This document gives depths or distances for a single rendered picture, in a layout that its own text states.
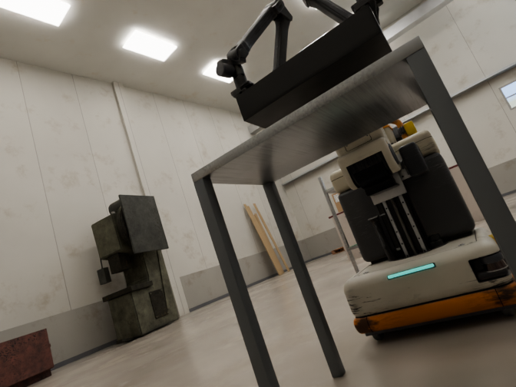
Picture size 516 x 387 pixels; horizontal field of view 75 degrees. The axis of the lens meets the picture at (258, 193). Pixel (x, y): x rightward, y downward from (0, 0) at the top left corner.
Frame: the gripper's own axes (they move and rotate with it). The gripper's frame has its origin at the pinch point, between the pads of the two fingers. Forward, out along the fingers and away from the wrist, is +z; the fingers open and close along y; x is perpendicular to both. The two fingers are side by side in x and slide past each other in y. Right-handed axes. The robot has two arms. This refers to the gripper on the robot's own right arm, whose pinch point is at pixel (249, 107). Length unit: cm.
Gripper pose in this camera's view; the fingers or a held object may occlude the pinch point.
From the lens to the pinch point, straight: 147.6
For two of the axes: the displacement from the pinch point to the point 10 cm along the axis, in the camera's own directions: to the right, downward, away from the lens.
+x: 5.4, 0.2, 8.4
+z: 3.1, 9.2, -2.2
